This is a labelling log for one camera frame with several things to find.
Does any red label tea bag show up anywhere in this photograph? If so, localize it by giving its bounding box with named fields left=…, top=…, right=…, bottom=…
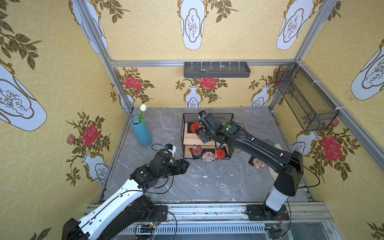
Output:
left=187, top=122, right=203, bottom=135

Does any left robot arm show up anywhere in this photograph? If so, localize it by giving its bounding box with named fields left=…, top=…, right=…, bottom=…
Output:
left=62, top=149, right=190, bottom=240

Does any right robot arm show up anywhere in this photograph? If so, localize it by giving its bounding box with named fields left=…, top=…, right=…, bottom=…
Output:
left=199, top=111, right=304, bottom=220

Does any red tea bag lower shelf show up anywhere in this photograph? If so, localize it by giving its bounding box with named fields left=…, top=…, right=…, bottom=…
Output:
left=215, top=149, right=226, bottom=161

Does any blue vase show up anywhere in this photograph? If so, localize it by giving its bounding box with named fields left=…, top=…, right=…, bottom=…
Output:
left=131, top=117, right=153, bottom=146

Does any white tulip flower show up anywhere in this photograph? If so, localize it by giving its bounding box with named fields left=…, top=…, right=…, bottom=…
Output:
left=139, top=104, right=147, bottom=123

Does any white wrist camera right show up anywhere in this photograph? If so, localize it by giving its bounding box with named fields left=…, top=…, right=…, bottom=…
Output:
left=199, top=110, right=206, bottom=118

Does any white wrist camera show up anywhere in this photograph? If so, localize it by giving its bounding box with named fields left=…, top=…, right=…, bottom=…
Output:
left=199, top=110, right=206, bottom=118
left=164, top=144, right=176, bottom=155

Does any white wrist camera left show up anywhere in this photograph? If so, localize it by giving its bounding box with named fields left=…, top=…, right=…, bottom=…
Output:
left=164, top=144, right=176, bottom=155

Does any grey wall rack tray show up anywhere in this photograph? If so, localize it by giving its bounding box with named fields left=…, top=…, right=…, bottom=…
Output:
left=183, top=61, right=251, bottom=79

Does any black wire wall basket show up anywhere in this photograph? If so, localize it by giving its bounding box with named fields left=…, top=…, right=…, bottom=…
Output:
left=275, top=64, right=339, bottom=131

